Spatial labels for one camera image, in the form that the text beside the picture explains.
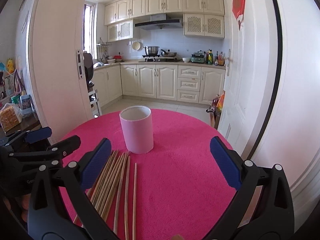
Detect kitchen cabinets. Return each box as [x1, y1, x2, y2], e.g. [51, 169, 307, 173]
[93, 62, 225, 106]
[105, 0, 225, 42]

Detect pink round table mat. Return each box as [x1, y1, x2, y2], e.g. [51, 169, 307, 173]
[64, 109, 235, 239]

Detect bread bag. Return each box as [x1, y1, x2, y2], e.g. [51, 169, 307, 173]
[0, 103, 23, 132]

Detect green electric cooker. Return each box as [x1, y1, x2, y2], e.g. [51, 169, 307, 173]
[190, 51, 206, 63]

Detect pink cylindrical utensil holder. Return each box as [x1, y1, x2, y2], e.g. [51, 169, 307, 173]
[119, 106, 153, 154]

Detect cardboard box with groceries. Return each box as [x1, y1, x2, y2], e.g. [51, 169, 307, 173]
[206, 91, 225, 129]

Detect wooden chopstick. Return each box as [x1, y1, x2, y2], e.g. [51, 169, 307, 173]
[124, 155, 130, 240]
[101, 153, 125, 220]
[113, 152, 129, 235]
[86, 151, 116, 202]
[132, 163, 138, 240]
[96, 150, 121, 215]
[92, 150, 119, 205]

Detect white door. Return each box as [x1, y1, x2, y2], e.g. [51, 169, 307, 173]
[218, 0, 278, 159]

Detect upper kitchen cabinets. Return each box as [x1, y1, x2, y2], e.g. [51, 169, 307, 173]
[105, 0, 225, 42]

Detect black wok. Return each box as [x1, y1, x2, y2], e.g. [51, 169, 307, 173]
[161, 49, 177, 57]

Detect steel cooking pot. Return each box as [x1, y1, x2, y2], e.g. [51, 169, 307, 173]
[143, 46, 159, 57]

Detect yellow duck toy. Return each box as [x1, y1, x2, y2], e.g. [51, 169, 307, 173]
[6, 59, 15, 74]

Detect white bowl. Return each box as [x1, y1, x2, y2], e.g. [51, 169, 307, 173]
[182, 57, 190, 62]

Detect condiment bottles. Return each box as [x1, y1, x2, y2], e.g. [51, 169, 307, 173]
[205, 49, 226, 66]

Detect red paper door decoration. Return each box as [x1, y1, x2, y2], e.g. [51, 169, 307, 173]
[232, 0, 246, 30]

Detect gas stove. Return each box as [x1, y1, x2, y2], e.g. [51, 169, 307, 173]
[138, 55, 182, 62]

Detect range hood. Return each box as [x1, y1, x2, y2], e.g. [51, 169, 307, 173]
[135, 14, 183, 30]

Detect lower kitchen cabinets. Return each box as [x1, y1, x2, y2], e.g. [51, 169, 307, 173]
[93, 62, 225, 106]

